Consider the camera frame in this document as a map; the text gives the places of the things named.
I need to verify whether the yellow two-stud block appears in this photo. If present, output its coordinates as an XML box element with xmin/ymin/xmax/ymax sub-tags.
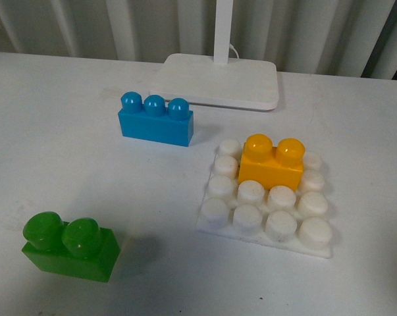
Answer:
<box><xmin>238</xmin><ymin>134</ymin><xmax>305</xmax><ymax>191</ymax></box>

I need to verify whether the blue three-stud block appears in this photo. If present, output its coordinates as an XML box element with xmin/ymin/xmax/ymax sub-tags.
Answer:
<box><xmin>118</xmin><ymin>92</ymin><xmax>194</xmax><ymax>147</ymax></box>

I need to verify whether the green two-stud block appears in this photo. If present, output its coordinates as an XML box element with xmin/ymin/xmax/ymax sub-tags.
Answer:
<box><xmin>22</xmin><ymin>211</ymin><xmax>120</xmax><ymax>282</ymax></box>

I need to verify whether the white desk lamp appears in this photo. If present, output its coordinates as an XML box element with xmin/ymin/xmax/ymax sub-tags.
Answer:
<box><xmin>149</xmin><ymin>1</ymin><xmax>279</xmax><ymax>111</ymax></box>

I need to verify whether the white studded base plate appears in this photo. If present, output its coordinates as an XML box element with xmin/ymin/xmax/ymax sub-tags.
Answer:
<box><xmin>196</xmin><ymin>139</ymin><xmax>332</xmax><ymax>259</ymax></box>

